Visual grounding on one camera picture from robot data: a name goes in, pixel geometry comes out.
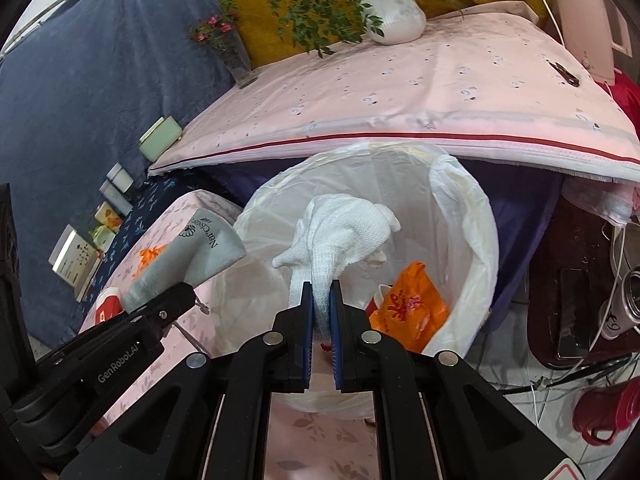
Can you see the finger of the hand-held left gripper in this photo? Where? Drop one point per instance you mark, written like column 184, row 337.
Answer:
column 167, row 305

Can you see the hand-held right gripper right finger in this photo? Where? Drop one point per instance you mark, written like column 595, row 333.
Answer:
column 336, row 330

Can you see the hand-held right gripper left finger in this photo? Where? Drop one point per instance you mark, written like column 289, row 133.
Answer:
column 307, row 320

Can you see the red and white packet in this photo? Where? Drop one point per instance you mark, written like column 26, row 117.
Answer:
column 377, row 300

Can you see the grey NarcisSe tube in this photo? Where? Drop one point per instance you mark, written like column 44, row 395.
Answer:
column 200, row 250

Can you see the orange plastic bag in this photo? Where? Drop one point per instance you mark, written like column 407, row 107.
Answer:
column 410, row 305

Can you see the white knitted cloth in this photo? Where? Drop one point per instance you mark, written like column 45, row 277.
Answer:
column 345, row 230

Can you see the trash bin with white liner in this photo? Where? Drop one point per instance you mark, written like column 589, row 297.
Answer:
column 350, row 185

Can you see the small light green box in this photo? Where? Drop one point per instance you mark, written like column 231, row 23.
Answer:
column 102, row 235

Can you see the large white flat box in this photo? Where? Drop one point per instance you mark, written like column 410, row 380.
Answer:
column 75, row 260

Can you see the box with orange flower print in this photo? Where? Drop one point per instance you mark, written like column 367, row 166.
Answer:
column 110, row 217

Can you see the tall white box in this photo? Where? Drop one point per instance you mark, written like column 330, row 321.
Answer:
column 114, row 195

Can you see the white and grey jar box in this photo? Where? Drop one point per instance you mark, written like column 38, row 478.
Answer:
column 120, row 175

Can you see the pale green box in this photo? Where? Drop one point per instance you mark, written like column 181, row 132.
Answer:
column 159, row 139

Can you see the dark purple cloth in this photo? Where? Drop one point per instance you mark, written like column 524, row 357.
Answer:
column 520, row 220

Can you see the blue blanket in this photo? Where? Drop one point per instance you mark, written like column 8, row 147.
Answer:
column 100, row 85

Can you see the dark wooden stool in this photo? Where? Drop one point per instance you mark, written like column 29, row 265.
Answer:
column 550, row 240

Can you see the pink printed tablecloth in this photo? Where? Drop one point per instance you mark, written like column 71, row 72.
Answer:
column 400, row 100

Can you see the black phone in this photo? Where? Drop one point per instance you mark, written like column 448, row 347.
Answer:
column 575, row 310

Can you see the glass vase with pink flowers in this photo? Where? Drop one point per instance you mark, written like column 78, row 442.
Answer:
column 230, row 45

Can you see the red plastic container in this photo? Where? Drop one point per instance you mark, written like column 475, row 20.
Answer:
column 610, row 410

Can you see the metal pot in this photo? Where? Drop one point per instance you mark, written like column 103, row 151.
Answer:
column 632, row 292

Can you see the yellow cloth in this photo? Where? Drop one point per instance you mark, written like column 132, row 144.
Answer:
column 280, row 20

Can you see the green plant in white pot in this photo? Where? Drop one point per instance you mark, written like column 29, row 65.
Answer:
column 395, row 15

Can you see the black clip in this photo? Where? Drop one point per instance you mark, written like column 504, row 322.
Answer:
column 565, row 72

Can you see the red cloth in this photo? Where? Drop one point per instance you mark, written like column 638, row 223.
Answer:
column 627, row 95

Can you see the pink electric kettle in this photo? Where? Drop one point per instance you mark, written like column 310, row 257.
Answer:
column 590, row 25

